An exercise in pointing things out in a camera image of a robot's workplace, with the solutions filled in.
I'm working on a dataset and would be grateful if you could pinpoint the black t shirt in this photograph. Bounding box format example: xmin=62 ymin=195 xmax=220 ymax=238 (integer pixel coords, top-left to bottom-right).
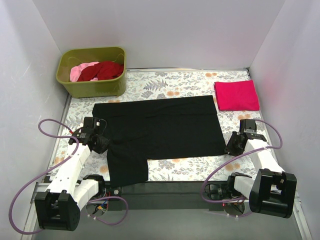
xmin=92 ymin=95 xmax=226 ymax=187

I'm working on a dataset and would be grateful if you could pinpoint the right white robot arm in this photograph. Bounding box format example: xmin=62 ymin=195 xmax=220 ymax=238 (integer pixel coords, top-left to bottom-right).
xmin=226 ymin=119 xmax=297 ymax=219

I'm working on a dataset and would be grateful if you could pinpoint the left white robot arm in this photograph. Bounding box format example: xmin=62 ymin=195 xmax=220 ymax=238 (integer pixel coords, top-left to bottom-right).
xmin=34 ymin=117 xmax=109 ymax=231

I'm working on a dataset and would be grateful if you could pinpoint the folded magenta t shirt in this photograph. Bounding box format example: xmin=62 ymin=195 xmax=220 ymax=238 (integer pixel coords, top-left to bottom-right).
xmin=214 ymin=79 xmax=260 ymax=111

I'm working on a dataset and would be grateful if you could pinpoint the olive green plastic bin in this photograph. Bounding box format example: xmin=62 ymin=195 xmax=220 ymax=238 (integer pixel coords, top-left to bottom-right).
xmin=56 ymin=46 xmax=127 ymax=98

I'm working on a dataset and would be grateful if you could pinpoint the pink garment in bin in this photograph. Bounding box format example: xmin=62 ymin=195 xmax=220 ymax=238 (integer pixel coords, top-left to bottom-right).
xmin=69 ymin=62 xmax=99 ymax=83

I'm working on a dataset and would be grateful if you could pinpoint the dark red garment in bin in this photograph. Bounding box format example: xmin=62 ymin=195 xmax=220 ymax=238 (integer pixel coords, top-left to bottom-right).
xmin=77 ymin=61 xmax=124 ymax=82

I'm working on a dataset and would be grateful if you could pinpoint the floral patterned table mat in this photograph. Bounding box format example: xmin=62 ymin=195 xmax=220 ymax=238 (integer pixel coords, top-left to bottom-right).
xmin=49 ymin=70 xmax=263 ymax=182

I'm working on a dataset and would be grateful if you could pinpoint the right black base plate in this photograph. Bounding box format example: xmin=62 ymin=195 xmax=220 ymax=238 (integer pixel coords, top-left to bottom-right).
xmin=204 ymin=183 xmax=243 ymax=201

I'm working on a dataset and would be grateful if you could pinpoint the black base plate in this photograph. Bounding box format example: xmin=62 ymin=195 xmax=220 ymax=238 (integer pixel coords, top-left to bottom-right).
xmin=204 ymin=183 xmax=243 ymax=201
xmin=96 ymin=184 xmax=122 ymax=201

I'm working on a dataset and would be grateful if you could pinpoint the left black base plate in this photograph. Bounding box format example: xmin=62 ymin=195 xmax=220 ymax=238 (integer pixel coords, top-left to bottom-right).
xmin=96 ymin=184 xmax=122 ymax=201

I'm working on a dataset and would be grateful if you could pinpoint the aluminium frame rail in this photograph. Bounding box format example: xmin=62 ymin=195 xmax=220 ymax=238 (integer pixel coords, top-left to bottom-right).
xmin=31 ymin=180 xmax=301 ymax=208

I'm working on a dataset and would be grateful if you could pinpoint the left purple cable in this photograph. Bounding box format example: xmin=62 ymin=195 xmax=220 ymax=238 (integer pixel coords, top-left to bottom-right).
xmin=8 ymin=118 xmax=130 ymax=235

